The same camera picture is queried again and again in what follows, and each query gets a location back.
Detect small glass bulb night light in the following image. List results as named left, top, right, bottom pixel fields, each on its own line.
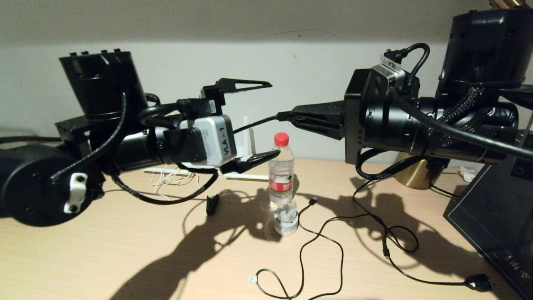
left=273, top=197, right=299, bottom=236

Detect black lamp power cord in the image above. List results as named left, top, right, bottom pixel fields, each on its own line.
left=352, top=165, right=495, bottom=292

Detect water bottle with red cap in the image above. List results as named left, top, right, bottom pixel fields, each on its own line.
left=268, top=133, right=295, bottom=208

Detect short thin black cable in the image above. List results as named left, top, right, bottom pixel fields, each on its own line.
left=428, top=185, right=457, bottom=198

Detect left braided black cable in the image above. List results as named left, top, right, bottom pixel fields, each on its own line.
left=50, top=92, right=219, bottom=205

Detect braided black cable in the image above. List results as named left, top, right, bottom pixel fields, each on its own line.
left=356, top=85, right=486, bottom=180
left=50, top=92, right=219, bottom=205

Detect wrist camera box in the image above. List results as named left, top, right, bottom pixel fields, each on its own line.
left=179, top=115, right=237, bottom=167
left=372, top=53, right=411, bottom=94

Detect black USB cable white tip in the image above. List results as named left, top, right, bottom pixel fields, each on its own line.
left=248, top=197, right=344, bottom=300

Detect white router with antennas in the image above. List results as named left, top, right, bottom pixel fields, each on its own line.
left=143, top=116, right=269, bottom=181

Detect dark gift bag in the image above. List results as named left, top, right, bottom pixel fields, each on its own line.
left=443, top=162, right=533, bottom=300

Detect white cable clamp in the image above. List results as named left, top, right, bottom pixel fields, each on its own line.
left=63, top=173, right=88, bottom=214

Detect brass desk lamp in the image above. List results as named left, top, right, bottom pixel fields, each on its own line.
left=394, top=0, right=525, bottom=190

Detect right braided black cable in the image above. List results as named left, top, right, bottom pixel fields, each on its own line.
left=356, top=85, right=486, bottom=180

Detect thin white adapter cable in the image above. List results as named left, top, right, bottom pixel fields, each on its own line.
left=151, top=171, right=200, bottom=194

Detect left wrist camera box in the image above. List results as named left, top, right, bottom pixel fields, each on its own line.
left=179, top=115, right=237, bottom=167

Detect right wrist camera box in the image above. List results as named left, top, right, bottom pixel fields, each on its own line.
left=372, top=53, right=411, bottom=94

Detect black ethernet cable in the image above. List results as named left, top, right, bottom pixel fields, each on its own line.
left=233, top=112, right=294, bottom=134

